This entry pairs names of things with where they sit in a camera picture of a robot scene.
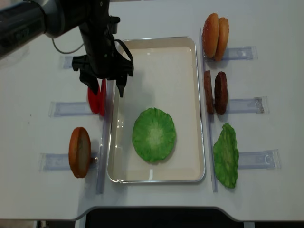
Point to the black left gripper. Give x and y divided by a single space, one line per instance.
106 57

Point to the red tomato slice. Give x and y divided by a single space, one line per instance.
93 100
102 98

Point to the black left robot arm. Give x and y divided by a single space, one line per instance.
25 21

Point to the clear cheese pusher track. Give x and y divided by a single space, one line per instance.
65 62

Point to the clear tomato pusher track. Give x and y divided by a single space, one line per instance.
59 109

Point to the green lettuce leaf on tray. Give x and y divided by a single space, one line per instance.
153 135

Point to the lighter brown meat patty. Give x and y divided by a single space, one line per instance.
208 92

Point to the dark brown meat patty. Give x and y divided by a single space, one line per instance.
221 93

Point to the upright green lettuce leaf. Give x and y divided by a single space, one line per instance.
226 156

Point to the clear lettuce pusher track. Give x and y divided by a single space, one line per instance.
259 160

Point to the white rectangular metal tray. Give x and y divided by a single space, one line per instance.
165 77

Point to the left upright bun half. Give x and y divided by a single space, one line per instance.
79 155

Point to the clear left bun pusher track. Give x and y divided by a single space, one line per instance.
54 162

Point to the clear bun pusher track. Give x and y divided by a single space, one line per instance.
241 53
54 162

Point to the sesame bun top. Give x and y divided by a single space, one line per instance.
210 35

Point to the bun half beside sesame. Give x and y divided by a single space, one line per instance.
222 38

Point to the clear bun pusher track right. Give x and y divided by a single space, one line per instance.
241 53

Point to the clear patty pusher track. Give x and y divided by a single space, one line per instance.
258 105

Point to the clear left front rail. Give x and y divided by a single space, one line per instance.
106 133

